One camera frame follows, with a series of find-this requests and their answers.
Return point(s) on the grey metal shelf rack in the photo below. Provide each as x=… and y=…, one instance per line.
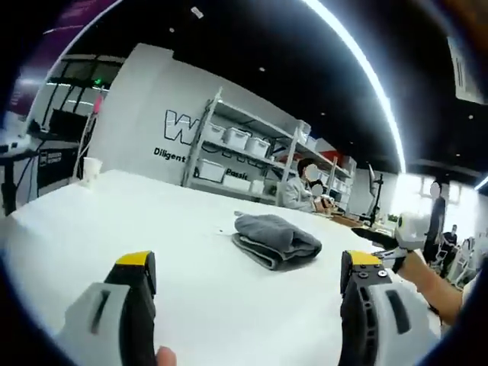
x=282, y=148

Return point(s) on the grey towel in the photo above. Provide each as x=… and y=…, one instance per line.
x=274, y=236

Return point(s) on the ceiling air vent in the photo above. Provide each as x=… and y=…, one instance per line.
x=463, y=68

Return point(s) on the dark monitor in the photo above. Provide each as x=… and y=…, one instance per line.
x=68, y=122

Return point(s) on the black desk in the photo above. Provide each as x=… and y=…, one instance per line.
x=15, y=160

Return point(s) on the black sign board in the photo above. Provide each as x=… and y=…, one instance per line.
x=57, y=164

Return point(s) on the white storage box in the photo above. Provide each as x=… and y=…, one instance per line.
x=214, y=132
x=210, y=169
x=258, y=146
x=236, y=137

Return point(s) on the white chair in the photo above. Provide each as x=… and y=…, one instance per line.
x=463, y=255

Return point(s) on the person's left hand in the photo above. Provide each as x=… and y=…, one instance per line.
x=166, y=357

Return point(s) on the ceiling light strip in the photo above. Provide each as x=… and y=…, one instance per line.
x=381, y=87

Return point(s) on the white paper cup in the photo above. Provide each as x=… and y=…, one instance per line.
x=91, y=171

